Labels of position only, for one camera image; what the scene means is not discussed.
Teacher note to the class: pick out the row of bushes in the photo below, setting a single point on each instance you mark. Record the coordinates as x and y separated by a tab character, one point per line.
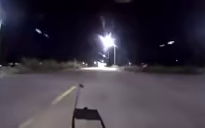
50	65

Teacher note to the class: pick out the grey asphalt road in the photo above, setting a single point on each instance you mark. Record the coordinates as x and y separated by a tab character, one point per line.
146	100

